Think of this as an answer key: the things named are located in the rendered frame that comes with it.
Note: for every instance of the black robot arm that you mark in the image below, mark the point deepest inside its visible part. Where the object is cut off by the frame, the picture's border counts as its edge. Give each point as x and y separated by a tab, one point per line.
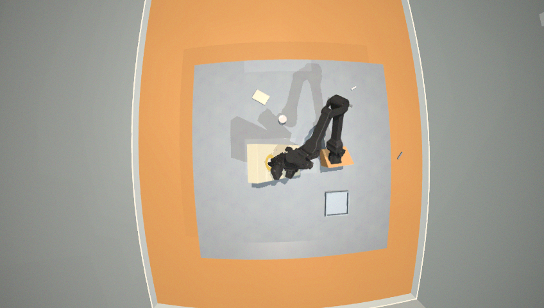
300	157

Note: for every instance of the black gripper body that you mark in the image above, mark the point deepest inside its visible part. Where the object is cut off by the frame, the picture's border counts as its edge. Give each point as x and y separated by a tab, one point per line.
277	169

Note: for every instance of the cream flat rectangular pad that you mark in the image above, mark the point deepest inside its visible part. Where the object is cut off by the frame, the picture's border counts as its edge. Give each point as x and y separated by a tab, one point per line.
260	97

